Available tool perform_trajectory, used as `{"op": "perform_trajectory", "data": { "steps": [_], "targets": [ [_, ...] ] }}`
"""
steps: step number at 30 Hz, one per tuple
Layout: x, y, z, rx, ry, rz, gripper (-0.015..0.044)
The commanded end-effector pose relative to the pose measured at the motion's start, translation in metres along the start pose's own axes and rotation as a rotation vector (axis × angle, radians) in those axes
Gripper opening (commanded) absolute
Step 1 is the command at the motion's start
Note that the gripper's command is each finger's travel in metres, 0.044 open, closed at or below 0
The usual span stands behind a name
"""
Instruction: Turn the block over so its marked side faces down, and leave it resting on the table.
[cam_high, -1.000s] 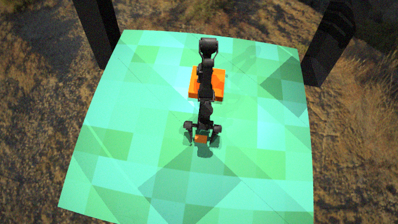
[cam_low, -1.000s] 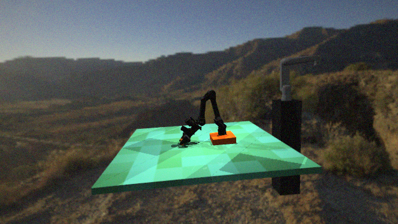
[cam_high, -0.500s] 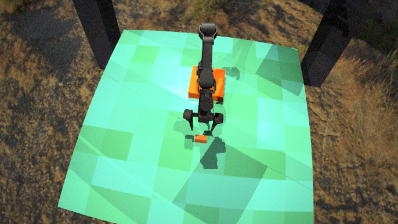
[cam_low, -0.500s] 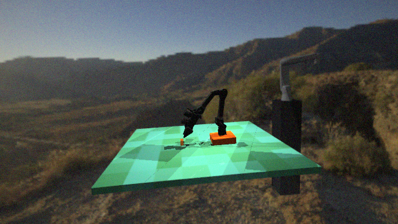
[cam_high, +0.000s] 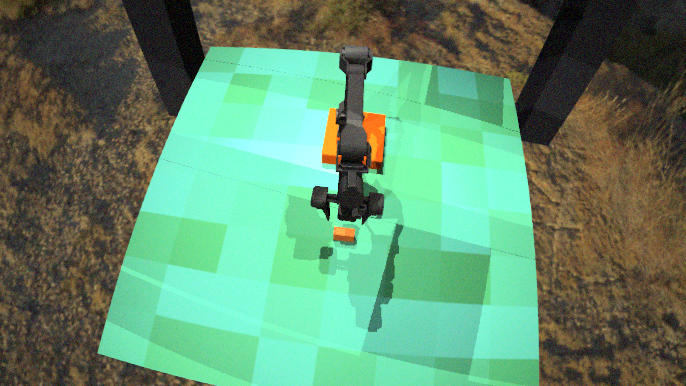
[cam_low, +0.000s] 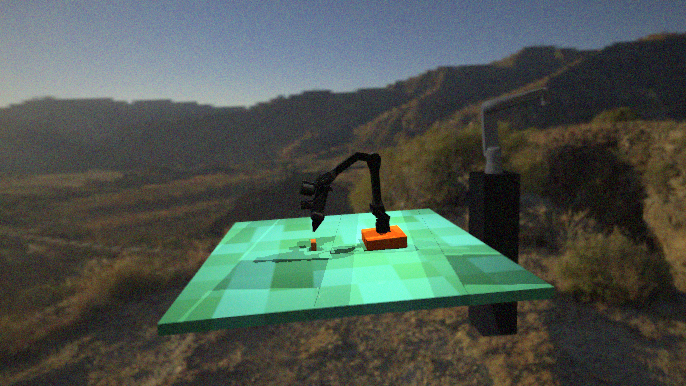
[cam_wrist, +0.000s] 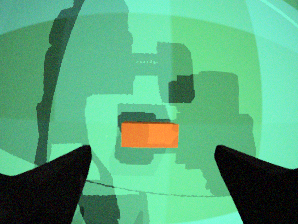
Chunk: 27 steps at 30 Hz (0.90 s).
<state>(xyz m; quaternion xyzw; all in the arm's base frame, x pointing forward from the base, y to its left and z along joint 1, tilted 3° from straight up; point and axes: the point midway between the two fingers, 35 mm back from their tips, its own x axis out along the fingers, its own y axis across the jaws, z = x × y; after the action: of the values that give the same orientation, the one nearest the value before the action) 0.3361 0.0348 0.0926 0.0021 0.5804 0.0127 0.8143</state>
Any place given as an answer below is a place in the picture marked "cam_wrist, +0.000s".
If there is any orange block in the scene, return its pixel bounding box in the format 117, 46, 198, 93
121, 121, 180, 148

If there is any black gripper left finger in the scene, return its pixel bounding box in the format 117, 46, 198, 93
0, 145, 92, 224

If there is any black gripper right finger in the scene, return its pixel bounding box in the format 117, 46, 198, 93
214, 145, 298, 224

